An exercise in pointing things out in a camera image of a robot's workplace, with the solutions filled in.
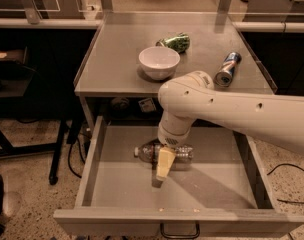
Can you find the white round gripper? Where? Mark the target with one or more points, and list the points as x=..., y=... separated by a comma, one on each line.
x=171, y=138

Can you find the clear plastic water bottle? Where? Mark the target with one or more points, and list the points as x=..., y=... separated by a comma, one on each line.
x=149, y=153

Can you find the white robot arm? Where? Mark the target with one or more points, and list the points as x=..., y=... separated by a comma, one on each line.
x=276, y=119

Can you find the grey open top drawer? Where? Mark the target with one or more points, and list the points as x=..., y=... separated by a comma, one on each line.
x=225, y=190

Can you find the dark round object under counter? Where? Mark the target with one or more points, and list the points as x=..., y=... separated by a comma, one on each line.
x=120, y=105

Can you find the grey metal counter cabinet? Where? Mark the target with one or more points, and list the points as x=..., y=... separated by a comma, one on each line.
x=111, y=66

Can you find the small white tag box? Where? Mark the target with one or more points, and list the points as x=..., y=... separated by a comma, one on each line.
x=147, y=105

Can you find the white ceramic bowl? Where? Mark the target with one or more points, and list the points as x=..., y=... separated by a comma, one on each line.
x=159, y=62

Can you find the blue silver energy drink can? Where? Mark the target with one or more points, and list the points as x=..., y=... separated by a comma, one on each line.
x=225, y=75

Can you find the green crumpled snack bag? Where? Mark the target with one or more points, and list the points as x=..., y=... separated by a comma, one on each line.
x=180, y=42

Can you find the black drawer handle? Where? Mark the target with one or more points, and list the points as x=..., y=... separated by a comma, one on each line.
x=181, y=232

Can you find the black table leg frame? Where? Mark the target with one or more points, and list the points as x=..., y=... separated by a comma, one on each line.
x=8, y=150

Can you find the white horizontal rail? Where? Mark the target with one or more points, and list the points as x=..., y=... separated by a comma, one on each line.
x=84, y=24

